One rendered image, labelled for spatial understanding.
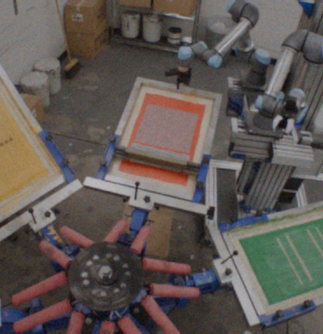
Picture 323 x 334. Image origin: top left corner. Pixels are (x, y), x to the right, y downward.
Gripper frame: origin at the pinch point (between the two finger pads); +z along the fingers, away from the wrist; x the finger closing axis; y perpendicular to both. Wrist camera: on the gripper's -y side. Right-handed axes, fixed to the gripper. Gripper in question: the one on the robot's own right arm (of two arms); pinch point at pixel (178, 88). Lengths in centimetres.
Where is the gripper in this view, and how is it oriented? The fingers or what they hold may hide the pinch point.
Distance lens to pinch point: 236.4
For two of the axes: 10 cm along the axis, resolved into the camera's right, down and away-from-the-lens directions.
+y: 9.7, 2.2, -1.0
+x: 2.4, -8.5, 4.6
